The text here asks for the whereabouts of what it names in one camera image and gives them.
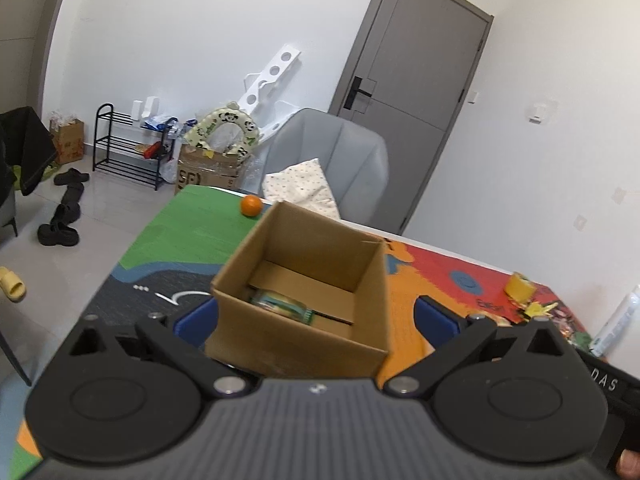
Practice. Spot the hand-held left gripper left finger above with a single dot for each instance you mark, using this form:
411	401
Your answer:
195	325

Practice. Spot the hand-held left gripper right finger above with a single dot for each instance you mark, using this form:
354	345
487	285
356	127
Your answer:
435	325

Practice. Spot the green snack packet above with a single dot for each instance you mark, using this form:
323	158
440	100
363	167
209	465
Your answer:
280	305

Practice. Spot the person's right hand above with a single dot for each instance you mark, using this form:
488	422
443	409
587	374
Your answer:
630	465

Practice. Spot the white spray bottle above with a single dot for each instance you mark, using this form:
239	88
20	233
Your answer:
612	325

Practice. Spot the dark printed snack packet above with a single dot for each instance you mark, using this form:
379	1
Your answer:
570	322

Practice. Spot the yellow tape roll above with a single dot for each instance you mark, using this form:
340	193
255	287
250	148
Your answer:
517	285

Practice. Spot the yellow snack packet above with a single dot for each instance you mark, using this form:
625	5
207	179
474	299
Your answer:
537	308

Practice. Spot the orange fruit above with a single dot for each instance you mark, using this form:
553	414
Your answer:
251	206

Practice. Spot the printed cardboard box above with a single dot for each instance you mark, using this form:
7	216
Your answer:
200	170

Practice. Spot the white plastic bag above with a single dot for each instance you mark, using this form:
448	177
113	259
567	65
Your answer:
170	169

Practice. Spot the black chunky shoe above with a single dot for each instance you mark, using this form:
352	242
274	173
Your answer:
57	235

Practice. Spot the dotted white pillow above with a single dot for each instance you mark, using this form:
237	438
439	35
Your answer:
300	185

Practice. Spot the black slippers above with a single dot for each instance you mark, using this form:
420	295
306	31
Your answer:
67	205

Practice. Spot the red item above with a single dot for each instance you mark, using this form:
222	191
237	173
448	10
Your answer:
152	150

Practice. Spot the black metal leg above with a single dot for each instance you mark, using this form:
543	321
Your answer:
15	360

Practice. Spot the yellow slipper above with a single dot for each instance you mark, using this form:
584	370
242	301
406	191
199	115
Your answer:
11	285

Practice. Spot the black shoe rack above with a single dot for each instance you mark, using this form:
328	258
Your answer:
131	146

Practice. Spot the black slipper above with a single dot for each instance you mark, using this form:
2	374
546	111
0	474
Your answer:
70	176

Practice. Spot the grey armchair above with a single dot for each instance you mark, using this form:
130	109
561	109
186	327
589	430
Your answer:
340	150

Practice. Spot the blue white bag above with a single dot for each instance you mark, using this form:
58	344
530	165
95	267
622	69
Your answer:
160	121

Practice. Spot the green cushion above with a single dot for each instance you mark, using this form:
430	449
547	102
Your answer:
47	172

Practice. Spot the small cardboard box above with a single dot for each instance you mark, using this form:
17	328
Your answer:
70	145

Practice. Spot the white plastic holder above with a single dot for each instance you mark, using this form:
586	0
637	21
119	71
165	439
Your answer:
150	107

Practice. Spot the black cloth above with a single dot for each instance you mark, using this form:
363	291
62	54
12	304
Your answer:
27	145

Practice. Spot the grey door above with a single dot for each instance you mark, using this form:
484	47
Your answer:
410	60

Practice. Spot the white perforated board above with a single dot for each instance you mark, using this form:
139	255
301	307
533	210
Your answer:
280	62

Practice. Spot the beige wardrobe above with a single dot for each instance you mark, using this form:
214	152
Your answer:
25	35

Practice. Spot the white wall device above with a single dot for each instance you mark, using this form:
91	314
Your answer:
540	111

